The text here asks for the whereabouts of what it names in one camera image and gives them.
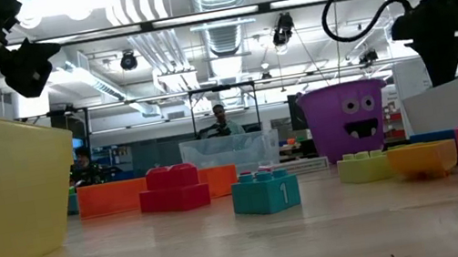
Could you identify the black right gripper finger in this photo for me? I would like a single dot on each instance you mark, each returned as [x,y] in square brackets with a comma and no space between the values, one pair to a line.
[434,40]

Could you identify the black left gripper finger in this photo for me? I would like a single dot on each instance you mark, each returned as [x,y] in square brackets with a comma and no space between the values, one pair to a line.
[33,69]

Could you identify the blue toy brick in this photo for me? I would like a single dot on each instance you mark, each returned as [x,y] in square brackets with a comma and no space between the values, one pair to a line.
[433,136]

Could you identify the yellow toy brick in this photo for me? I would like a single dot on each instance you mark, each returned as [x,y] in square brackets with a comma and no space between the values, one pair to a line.
[423,160]

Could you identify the purple monster-face bucket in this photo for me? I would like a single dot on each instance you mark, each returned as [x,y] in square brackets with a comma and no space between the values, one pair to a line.
[332,140]

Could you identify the light green toy brick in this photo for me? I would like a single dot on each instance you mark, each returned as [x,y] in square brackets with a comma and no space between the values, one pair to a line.
[364,169]

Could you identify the clear plastic container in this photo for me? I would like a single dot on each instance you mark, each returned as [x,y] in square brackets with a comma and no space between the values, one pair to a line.
[233,153]

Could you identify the light blue numbered brick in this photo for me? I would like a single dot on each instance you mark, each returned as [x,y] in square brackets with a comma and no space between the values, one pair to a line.
[263,197]

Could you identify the white sign board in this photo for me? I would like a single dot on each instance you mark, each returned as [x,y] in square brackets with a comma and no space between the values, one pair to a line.
[410,79]

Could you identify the black ceiling spotlight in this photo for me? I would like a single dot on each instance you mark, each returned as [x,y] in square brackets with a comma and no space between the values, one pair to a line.
[368,56]
[283,27]
[128,61]

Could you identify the person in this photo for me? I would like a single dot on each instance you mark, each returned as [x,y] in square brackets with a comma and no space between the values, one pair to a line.
[83,163]
[223,125]

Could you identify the orange flat foam shapes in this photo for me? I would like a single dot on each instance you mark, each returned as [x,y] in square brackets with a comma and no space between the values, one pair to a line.
[106,198]

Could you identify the black monitor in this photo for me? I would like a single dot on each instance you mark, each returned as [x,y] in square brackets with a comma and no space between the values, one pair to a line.
[296,113]

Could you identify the red two-stud toy brick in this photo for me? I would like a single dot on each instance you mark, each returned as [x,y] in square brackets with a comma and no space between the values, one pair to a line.
[175,197]

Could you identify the small red toy brick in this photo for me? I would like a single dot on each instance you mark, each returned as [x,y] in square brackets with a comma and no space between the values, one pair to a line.
[265,168]

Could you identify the orange rounded toy block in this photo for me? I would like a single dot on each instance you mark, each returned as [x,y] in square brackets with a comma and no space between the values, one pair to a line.
[221,180]

